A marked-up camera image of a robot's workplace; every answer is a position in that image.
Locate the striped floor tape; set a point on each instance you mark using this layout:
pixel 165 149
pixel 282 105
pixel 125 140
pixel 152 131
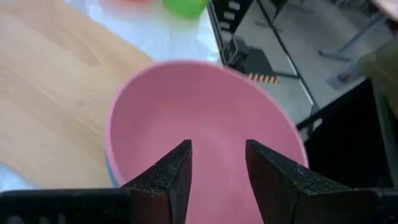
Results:
pixel 262 78

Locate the black equipment box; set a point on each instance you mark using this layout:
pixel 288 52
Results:
pixel 342 149

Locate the green bowl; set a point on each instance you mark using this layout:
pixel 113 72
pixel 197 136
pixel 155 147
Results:
pixel 186 6

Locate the black table edge frame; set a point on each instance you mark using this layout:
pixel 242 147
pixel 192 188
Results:
pixel 217 9

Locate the orange bowl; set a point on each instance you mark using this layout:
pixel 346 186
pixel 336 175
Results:
pixel 136 1

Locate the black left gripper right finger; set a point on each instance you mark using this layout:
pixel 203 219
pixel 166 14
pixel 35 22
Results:
pixel 280 186

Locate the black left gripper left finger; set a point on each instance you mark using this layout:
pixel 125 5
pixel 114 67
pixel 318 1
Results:
pixel 168 186

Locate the pink bowl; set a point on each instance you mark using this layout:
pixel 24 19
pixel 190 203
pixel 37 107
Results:
pixel 202 109

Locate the blue bowl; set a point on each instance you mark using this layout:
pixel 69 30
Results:
pixel 112 175

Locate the grey metal stand leg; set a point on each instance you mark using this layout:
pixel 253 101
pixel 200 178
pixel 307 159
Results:
pixel 360 35

